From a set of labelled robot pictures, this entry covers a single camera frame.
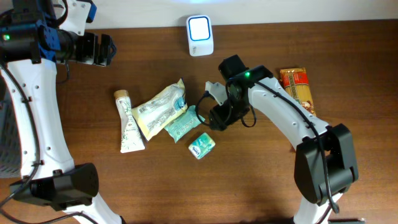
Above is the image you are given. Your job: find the orange spaghetti package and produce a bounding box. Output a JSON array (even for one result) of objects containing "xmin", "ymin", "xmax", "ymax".
[{"xmin": 280, "ymin": 67, "xmax": 316, "ymax": 116}]

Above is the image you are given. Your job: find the white barcode scanner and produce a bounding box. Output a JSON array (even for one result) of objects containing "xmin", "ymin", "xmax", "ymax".
[{"xmin": 186, "ymin": 15, "xmax": 214, "ymax": 57}]

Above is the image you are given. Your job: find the grey plastic mesh basket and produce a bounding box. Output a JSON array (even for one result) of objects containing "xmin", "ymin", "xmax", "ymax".
[{"xmin": 0, "ymin": 81, "xmax": 21, "ymax": 179}]

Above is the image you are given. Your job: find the small teal tissue pack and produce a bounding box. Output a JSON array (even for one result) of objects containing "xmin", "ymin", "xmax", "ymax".
[{"xmin": 188, "ymin": 133, "xmax": 216, "ymax": 159}]

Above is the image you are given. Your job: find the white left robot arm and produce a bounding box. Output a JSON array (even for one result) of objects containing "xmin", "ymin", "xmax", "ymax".
[{"xmin": 1, "ymin": 1, "xmax": 123, "ymax": 223}]

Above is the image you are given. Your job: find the white tube with cork cap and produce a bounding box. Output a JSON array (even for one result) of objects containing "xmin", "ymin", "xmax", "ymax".
[{"xmin": 114, "ymin": 90, "xmax": 145, "ymax": 153}]

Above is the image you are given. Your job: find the cream yellow food pouch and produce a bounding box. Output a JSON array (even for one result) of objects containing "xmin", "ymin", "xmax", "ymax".
[{"xmin": 132, "ymin": 78, "xmax": 188, "ymax": 141}]

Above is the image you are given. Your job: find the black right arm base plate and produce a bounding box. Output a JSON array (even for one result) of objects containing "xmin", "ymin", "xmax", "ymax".
[{"xmin": 328, "ymin": 218, "xmax": 366, "ymax": 224}]

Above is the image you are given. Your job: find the teal wet wipes pack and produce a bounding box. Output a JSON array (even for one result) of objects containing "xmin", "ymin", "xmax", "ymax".
[{"xmin": 164, "ymin": 105, "xmax": 205, "ymax": 142}]

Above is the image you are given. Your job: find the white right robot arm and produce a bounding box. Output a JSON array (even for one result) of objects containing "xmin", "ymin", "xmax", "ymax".
[{"xmin": 205, "ymin": 55, "xmax": 359, "ymax": 223}]

